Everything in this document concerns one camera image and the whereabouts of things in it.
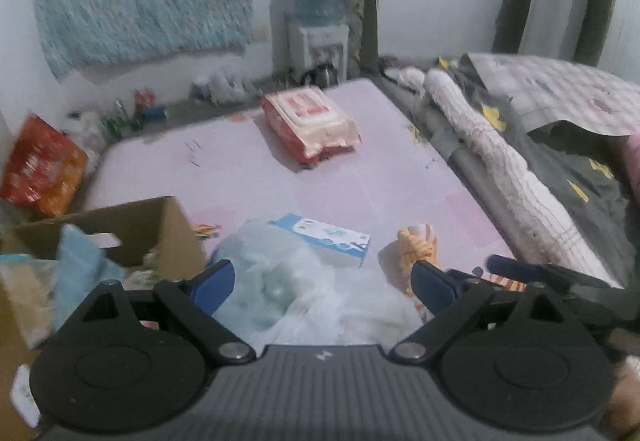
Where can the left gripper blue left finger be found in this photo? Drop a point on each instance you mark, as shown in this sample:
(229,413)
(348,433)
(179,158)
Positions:
(187,309)

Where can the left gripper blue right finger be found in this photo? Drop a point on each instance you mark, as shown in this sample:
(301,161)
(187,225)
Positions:
(457,302)

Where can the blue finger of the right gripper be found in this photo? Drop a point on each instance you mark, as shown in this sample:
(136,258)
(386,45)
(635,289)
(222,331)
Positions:
(610,314)

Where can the orange striped towel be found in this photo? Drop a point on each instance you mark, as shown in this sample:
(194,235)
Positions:
(419,243)

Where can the white blue plastic bag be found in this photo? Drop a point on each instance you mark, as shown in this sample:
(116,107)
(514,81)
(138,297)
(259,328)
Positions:
(289,292)

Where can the light blue mask box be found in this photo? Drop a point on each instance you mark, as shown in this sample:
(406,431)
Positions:
(337,246)

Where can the brown cardboard box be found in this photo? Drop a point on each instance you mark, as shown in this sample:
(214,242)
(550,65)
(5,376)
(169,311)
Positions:
(123,234)

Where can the white striped rolled blanket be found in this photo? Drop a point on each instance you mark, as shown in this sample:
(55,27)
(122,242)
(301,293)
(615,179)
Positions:
(545,223)

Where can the light blue striped towel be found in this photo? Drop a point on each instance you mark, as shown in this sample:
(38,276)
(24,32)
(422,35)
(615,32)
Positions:
(81,266)

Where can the dark green yellow-print blanket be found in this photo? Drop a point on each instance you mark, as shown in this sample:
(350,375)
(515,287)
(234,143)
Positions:
(569,161)

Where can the green drink cans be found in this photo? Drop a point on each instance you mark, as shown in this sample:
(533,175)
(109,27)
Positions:
(117,123)

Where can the orange red snack bag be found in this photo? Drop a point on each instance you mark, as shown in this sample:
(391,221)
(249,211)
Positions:
(44,170)

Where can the white crumpled plastic bag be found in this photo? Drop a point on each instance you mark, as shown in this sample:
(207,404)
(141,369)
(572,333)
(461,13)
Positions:
(227,90)

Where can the red wet wipes pack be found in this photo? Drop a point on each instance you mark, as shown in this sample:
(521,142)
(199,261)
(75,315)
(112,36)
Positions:
(311,126)

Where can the grey patterned bed sheet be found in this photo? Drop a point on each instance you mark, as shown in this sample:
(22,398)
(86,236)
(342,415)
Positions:
(543,91)

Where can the black electric kettle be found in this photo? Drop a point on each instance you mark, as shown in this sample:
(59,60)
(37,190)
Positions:
(324,76)

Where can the white water dispenser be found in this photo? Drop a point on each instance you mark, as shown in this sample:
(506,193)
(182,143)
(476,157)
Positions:
(309,47)

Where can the leaning framed board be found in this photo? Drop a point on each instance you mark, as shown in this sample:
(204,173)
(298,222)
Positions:
(362,49)

